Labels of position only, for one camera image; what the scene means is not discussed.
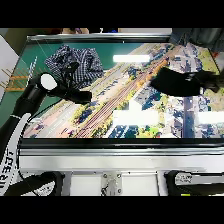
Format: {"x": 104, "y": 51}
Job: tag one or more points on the black garment with white print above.
{"x": 173, "y": 83}

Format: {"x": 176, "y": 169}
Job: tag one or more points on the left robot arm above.
{"x": 30, "y": 98}

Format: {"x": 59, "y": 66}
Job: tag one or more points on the grey garment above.
{"x": 200, "y": 36}

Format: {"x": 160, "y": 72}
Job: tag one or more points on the silver frame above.
{"x": 113, "y": 160}

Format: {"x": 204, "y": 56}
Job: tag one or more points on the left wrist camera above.
{"x": 72, "y": 66}

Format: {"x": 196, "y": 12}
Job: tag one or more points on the wooden rack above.
{"x": 16, "y": 79}

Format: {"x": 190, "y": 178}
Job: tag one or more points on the white striped rod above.
{"x": 33, "y": 66}

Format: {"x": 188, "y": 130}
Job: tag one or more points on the checked shirt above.
{"x": 87, "y": 63}

